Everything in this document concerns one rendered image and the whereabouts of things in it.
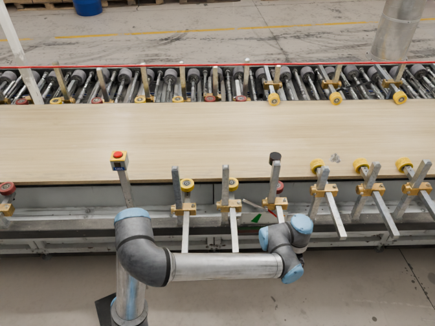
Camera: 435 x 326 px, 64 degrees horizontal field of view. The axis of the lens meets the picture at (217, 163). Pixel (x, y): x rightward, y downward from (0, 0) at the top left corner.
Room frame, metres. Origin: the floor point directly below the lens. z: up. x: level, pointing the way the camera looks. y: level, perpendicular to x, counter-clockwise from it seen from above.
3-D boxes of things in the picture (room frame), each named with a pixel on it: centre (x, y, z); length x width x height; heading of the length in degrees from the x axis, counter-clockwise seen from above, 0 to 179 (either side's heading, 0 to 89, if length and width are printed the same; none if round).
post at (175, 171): (1.23, 0.21, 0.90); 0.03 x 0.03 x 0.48; 1
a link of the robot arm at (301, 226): (0.85, -0.34, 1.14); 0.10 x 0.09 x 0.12; 107
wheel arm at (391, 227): (1.20, -0.83, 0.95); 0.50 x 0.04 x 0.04; 1
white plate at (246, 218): (1.22, -0.26, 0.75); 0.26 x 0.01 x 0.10; 91
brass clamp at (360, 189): (1.26, -0.81, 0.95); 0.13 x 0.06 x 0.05; 91
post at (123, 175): (1.22, 0.47, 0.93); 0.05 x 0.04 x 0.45; 91
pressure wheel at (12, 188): (1.32, 1.17, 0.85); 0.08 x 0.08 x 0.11
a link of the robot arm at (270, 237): (0.81, -0.23, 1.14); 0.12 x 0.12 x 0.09; 17
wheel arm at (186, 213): (1.14, 0.17, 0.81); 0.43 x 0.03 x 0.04; 1
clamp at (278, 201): (1.25, -0.31, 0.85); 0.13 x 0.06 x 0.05; 91
